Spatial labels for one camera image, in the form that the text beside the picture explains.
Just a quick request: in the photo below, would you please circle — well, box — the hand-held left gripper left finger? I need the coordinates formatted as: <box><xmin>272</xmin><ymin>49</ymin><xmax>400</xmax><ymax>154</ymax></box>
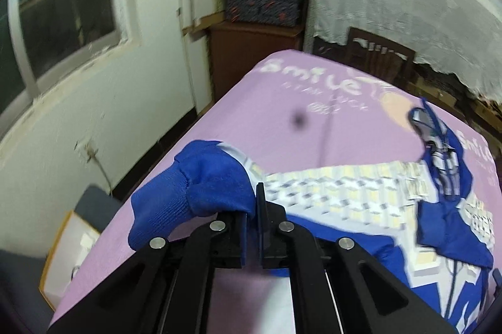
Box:
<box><xmin>47</xmin><ymin>211</ymin><xmax>248</xmax><ymax>334</ymax></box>

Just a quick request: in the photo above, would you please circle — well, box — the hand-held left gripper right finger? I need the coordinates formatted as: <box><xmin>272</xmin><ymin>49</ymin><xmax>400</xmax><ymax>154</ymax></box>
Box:
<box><xmin>255</xmin><ymin>183</ymin><xmax>459</xmax><ymax>334</ymax></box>

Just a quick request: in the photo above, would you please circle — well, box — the dark wooden chair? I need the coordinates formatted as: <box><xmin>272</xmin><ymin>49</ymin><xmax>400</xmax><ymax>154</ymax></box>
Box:
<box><xmin>345</xmin><ymin>26</ymin><xmax>417</xmax><ymax>88</ymax></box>

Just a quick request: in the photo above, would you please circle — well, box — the purple printed bed sheet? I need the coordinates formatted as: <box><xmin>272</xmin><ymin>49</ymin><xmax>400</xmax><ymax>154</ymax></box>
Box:
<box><xmin>47</xmin><ymin>49</ymin><xmax>501</xmax><ymax>334</ymax></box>

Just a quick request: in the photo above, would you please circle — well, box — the wall socket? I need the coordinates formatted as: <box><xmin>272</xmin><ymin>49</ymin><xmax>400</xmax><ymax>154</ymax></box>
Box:
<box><xmin>76</xmin><ymin>139</ymin><xmax>99</xmax><ymax>163</ymax></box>

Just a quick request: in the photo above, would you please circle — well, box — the white framed window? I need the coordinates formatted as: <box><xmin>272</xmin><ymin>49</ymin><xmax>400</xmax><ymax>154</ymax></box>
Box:
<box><xmin>0</xmin><ymin>0</ymin><xmax>131</xmax><ymax>128</ymax></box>

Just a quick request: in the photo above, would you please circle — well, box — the yellow-edged white board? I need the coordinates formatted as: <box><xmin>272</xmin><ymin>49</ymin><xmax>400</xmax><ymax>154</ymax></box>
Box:
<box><xmin>39</xmin><ymin>210</ymin><xmax>103</xmax><ymax>312</ymax></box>

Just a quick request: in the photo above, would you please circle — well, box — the grey socket cable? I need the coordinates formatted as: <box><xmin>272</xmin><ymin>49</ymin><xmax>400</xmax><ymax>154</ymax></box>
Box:
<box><xmin>92</xmin><ymin>150</ymin><xmax>117</xmax><ymax>198</ymax></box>

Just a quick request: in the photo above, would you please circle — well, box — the blue red white jacket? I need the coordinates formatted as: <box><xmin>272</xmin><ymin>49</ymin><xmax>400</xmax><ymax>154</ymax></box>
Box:
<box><xmin>127</xmin><ymin>97</ymin><xmax>495</xmax><ymax>334</ymax></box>

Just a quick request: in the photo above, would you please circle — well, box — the dark grey seat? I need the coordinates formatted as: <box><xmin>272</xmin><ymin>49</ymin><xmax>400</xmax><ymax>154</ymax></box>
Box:
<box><xmin>74</xmin><ymin>183</ymin><xmax>123</xmax><ymax>233</ymax></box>

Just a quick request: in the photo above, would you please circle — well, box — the flat cardboard sheet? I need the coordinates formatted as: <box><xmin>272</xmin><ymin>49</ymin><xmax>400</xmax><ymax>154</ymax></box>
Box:
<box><xmin>182</xmin><ymin>13</ymin><xmax>227</xmax><ymax>37</ymax></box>

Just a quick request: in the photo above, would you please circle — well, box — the brown wooden cabinet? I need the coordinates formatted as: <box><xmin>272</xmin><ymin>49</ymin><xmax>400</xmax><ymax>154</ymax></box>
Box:
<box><xmin>206</xmin><ymin>22</ymin><xmax>305</xmax><ymax>104</ymax></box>

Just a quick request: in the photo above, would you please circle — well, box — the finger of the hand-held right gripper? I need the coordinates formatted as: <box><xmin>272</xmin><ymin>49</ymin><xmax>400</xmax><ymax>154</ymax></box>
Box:
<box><xmin>410</xmin><ymin>107</ymin><xmax>462</xmax><ymax>197</ymax></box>

